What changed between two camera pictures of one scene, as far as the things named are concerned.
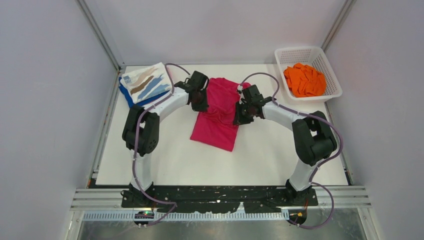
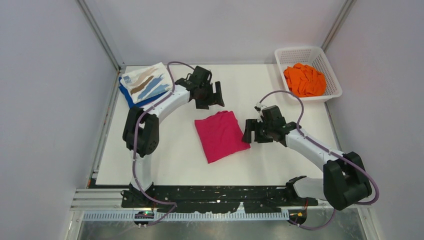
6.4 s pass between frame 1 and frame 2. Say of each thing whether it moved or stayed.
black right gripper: moved
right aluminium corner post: stayed
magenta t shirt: moved
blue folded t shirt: stayed
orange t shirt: stayed
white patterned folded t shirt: stayed
